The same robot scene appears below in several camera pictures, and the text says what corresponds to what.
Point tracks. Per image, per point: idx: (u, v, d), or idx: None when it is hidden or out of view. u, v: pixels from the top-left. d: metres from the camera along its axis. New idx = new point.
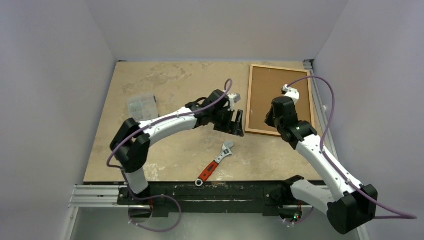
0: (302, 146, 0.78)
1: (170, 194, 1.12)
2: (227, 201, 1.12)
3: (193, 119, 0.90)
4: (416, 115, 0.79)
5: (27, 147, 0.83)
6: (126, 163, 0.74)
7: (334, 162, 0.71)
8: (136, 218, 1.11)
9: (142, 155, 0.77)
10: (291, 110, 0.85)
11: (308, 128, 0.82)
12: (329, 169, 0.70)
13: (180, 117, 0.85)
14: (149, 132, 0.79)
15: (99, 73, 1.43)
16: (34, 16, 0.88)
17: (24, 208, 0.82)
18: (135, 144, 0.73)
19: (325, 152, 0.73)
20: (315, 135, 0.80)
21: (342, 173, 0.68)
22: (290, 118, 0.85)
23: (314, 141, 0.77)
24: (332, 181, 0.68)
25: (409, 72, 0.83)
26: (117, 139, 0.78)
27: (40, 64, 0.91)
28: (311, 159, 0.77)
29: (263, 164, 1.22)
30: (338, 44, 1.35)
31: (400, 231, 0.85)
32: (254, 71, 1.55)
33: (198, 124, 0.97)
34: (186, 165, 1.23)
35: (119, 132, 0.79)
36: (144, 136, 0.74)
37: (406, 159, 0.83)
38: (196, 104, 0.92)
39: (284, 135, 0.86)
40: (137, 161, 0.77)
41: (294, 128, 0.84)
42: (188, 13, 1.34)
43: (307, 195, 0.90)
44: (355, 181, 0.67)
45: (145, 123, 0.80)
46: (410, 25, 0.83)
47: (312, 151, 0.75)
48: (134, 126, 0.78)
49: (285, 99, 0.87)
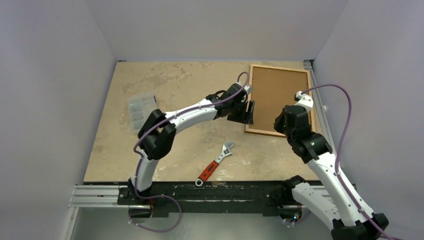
0: (315, 165, 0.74)
1: (170, 194, 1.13)
2: (227, 201, 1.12)
3: (214, 110, 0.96)
4: (416, 115, 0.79)
5: (27, 147, 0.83)
6: (152, 150, 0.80)
7: (348, 187, 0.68)
8: (136, 218, 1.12)
9: (168, 144, 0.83)
10: (305, 122, 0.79)
11: (323, 144, 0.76)
12: (343, 195, 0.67)
13: (201, 108, 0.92)
14: (174, 122, 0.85)
15: (99, 73, 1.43)
16: (34, 16, 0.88)
17: (23, 208, 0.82)
18: (163, 133, 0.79)
19: (340, 175, 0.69)
20: (330, 153, 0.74)
21: (355, 200, 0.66)
22: (303, 131, 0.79)
23: (329, 161, 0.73)
24: (344, 206, 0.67)
25: (409, 72, 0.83)
26: (145, 128, 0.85)
27: (40, 64, 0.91)
28: (323, 178, 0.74)
29: (263, 164, 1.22)
30: (338, 44, 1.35)
31: (400, 232, 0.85)
32: (254, 71, 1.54)
33: (217, 116, 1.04)
34: (186, 164, 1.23)
35: (146, 122, 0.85)
36: (170, 126, 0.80)
37: (406, 159, 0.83)
38: (216, 97, 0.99)
39: (295, 148, 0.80)
40: (163, 150, 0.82)
41: (307, 141, 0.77)
42: (188, 13, 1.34)
43: (309, 203, 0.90)
44: (367, 209, 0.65)
45: (171, 114, 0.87)
46: (410, 25, 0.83)
47: (326, 172, 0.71)
48: (160, 117, 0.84)
49: (299, 110, 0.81)
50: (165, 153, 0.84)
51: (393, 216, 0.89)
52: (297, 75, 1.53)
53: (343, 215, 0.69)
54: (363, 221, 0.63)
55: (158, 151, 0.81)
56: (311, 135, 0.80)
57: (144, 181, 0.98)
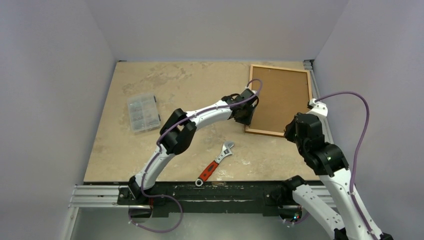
0: (329, 181, 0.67)
1: (170, 194, 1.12)
2: (227, 201, 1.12)
3: (229, 111, 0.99)
4: (416, 114, 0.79)
5: (27, 147, 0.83)
6: (174, 145, 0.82)
7: (360, 207, 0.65)
8: (136, 218, 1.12)
9: (188, 141, 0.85)
10: (319, 132, 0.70)
11: (340, 158, 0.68)
12: (354, 215, 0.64)
13: (218, 108, 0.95)
14: (195, 120, 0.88)
15: (99, 73, 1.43)
16: (34, 16, 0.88)
17: (24, 208, 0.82)
18: (184, 130, 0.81)
19: (354, 195, 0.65)
20: (346, 170, 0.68)
21: (366, 222, 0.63)
22: (317, 142, 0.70)
23: (344, 178, 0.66)
24: (353, 226, 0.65)
25: (409, 72, 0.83)
26: (166, 126, 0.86)
27: (40, 64, 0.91)
28: (333, 193, 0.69)
29: (263, 164, 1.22)
30: (338, 44, 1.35)
31: (400, 232, 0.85)
32: (254, 71, 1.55)
33: (231, 116, 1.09)
34: (186, 164, 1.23)
35: (168, 120, 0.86)
36: (191, 124, 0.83)
37: (406, 158, 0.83)
38: (231, 98, 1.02)
39: (307, 160, 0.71)
40: (183, 146, 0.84)
41: (322, 154, 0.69)
42: (188, 13, 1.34)
43: (311, 208, 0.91)
44: (376, 230, 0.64)
45: (191, 113, 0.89)
46: (410, 25, 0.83)
47: (341, 190, 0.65)
48: (182, 116, 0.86)
49: (312, 119, 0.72)
50: (184, 149, 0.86)
51: (392, 216, 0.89)
52: (296, 75, 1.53)
53: (348, 230, 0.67)
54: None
55: (178, 148, 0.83)
56: (325, 146, 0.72)
57: (151, 178, 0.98)
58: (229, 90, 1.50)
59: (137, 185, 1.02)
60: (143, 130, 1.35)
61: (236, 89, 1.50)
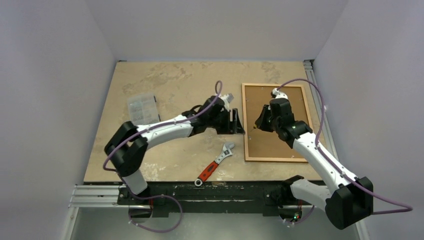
0: (298, 144, 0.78)
1: (170, 194, 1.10)
2: (227, 201, 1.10)
3: (189, 126, 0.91)
4: (416, 114, 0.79)
5: (27, 147, 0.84)
6: (121, 164, 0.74)
7: (329, 157, 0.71)
8: (136, 218, 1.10)
9: (138, 159, 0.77)
10: (288, 110, 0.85)
11: (304, 127, 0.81)
12: (325, 164, 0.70)
13: (177, 123, 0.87)
14: (147, 136, 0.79)
15: (99, 72, 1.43)
16: (34, 15, 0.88)
17: (24, 207, 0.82)
18: (132, 147, 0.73)
19: (320, 148, 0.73)
20: (310, 133, 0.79)
21: (337, 167, 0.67)
22: (287, 118, 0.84)
23: (310, 138, 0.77)
24: (327, 175, 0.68)
25: (408, 72, 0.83)
26: (116, 142, 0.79)
27: (40, 64, 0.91)
28: (307, 156, 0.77)
29: (263, 164, 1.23)
30: (338, 44, 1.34)
31: (401, 232, 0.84)
32: (247, 91, 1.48)
33: (192, 133, 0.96)
34: (186, 164, 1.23)
35: (117, 134, 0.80)
36: (141, 140, 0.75)
37: (406, 158, 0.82)
38: (192, 113, 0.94)
39: (280, 135, 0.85)
40: (133, 165, 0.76)
41: (290, 127, 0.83)
42: (188, 12, 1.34)
43: (307, 194, 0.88)
44: (350, 174, 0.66)
45: (143, 127, 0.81)
46: (410, 25, 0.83)
47: (308, 147, 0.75)
48: (132, 129, 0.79)
49: (283, 100, 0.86)
50: (134, 168, 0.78)
51: (393, 216, 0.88)
52: (292, 90, 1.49)
53: (329, 186, 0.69)
54: (347, 184, 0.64)
55: (126, 167, 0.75)
56: (294, 121, 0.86)
57: (136, 185, 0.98)
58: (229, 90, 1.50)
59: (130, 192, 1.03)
60: None
61: (235, 89, 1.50)
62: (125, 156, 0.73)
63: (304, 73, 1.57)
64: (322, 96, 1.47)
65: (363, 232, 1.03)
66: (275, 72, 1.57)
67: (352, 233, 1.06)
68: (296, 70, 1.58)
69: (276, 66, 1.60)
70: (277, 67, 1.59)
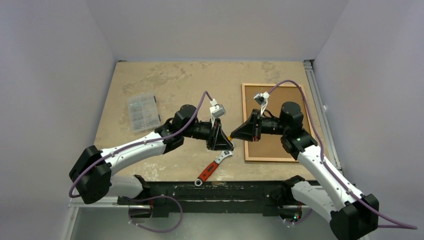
0: (302, 158, 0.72)
1: (170, 194, 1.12)
2: (227, 201, 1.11)
3: (162, 144, 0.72)
4: (415, 115, 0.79)
5: (27, 147, 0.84)
6: (85, 193, 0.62)
7: (335, 173, 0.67)
8: (136, 218, 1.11)
9: (104, 186, 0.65)
10: (299, 122, 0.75)
11: (308, 139, 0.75)
12: (331, 180, 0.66)
13: (147, 143, 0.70)
14: (111, 161, 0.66)
15: (99, 72, 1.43)
16: (34, 15, 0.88)
17: (24, 207, 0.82)
18: (94, 175, 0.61)
19: (326, 163, 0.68)
20: (315, 146, 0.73)
21: (342, 183, 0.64)
22: (295, 129, 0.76)
23: (315, 151, 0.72)
24: (333, 191, 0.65)
25: (408, 73, 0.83)
26: (77, 170, 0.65)
27: (40, 64, 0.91)
28: (311, 169, 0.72)
29: (263, 164, 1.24)
30: (338, 44, 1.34)
31: (400, 232, 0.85)
32: (246, 90, 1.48)
33: (167, 149, 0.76)
34: (186, 164, 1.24)
35: (78, 161, 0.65)
36: (104, 166, 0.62)
37: (405, 159, 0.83)
38: (167, 128, 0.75)
39: (283, 144, 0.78)
40: (97, 192, 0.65)
41: (295, 139, 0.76)
42: (188, 12, 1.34)
43: (308, 199, 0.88)
44: (356, 190, 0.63)
45: (108, 151, 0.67)
46: (411, 25, 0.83)
47: (313, 162, 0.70)
48: (95, 155, 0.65)
49: (296, 109, 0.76)
50: (102, 194, 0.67)
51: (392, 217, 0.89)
52: (291, 90, 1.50)
53: (334, 201, 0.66)
54: (353, 202, 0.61)
55: (91, 195, 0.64)
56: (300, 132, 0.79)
57: (132, 188, 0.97)
58: (229, 90, 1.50)
59: (129, 197, 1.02)
60: (143, 130, 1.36)
61: (235, 89, 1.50)
62: (86, 185, 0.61)
63: (304, 73, 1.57)
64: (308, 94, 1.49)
65: None
66: (275, 72, 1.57)
67: None
68: (296, 70, 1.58)
69: (276, 66, 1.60)
70: (277, 67, 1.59)
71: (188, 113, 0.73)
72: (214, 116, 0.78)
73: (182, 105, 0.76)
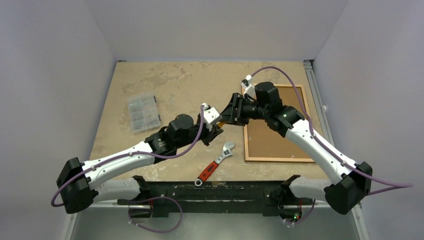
0: (291, 134, 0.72)
1: (170, 194, 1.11)
2: (227, 201, 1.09)
3: (151, 156, 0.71)
4: (414, 114, 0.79)
5: (28, 147, 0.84)
6: (66, 206, 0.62)
7: (327, 146, 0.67)
8: (136, 218, 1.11)
9: (86, 199, 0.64)
10: (276, 97, 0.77)
11: (295, 113, 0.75)
12: (324, 154, 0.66)
13: (132, 155, 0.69)
14: (92, 175, 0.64)
15: (99, 72, 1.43)
16: (34, 16, 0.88)
17: (24, 207, 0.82)
18: (71, 191, 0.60)
19: (316, 137, 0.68)
20: (302, 120, 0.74)
21: (336, 155, 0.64)
22: (275, 106, 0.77)
23: (304, 126, 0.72)
24: (327, 165, 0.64)
25: (407, 72, 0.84)
26: (61, 180, 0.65)
27: (40, 63, 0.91)
28: (302, 146, 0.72)
29: (263, 165, 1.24)
30: (338, 44, 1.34)
31: (401, 232, 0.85)
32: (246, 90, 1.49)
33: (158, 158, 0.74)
34: (186, 165, 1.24)
35: (63, 171, 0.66)
36: (82, 182, 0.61)
37: (405, 158, 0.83)
38: (159, 137, 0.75)
39: (270, 124, 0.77)
40: (80, 203, 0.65)
41: (280, 115, 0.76)
42: (188, 12, 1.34)
43: (303, 189, 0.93)
44: (350, 161, 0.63)
45: (90, 164, 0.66)
46: (410, 25, 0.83)
47: (304, 137, 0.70)
48: (77, 168, 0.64)
49: (268, 85, 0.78)
50: (86, 205, 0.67)
51: (393, 217, 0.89)
52: (291, 90, 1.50)
53: (329, 176, 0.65)
54: (349, 173, 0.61)
55: (73, 207, 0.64)
56: (283, 109, 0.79)
57: (130, 190, 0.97)
58: (229, 90, 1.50)
59: (127, 199, 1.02)
60: (143, 129, 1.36)
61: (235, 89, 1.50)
62: (66, 199, 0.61)
63: (304, 73, 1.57)
64: (308, 94, 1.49)
65: (363, 232, 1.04)
66: (275, 72, 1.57)
67: (352, 233, 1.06)
68: (296, 70, 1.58)
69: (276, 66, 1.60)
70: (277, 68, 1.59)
71: (183, 125, 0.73)
72: (211, 124, 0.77)
73: (178, 114, 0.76)
